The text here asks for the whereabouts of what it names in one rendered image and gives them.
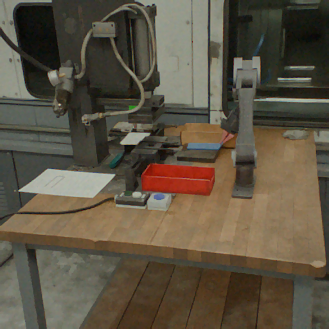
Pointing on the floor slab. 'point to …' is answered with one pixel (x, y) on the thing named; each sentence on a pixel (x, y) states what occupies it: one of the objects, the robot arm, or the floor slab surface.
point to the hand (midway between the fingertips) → (221, 142)
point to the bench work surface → (191, 247)
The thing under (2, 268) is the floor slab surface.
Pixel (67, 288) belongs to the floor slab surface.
